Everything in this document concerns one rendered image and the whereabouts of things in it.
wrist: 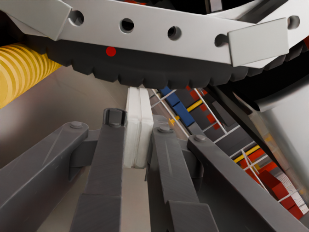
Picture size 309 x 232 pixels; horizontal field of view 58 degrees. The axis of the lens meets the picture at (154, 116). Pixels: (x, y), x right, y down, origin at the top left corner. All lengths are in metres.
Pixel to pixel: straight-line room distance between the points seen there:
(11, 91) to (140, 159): 0.18
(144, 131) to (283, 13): 0.19
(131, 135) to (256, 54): 0.17
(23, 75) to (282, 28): 0.27
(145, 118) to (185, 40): 0.13
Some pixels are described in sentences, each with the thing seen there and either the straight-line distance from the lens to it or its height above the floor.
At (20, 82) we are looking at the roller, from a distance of 0.33.
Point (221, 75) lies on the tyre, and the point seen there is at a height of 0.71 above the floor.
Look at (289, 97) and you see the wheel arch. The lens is 0.50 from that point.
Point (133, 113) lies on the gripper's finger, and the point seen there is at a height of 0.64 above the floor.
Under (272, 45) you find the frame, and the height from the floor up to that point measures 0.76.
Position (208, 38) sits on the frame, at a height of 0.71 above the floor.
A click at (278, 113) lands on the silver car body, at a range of 0.50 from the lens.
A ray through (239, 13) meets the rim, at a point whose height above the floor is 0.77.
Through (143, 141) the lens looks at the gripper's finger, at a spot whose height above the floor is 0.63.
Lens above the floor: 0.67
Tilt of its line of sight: 9 degrees down
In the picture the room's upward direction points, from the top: 55 degrees clockwise
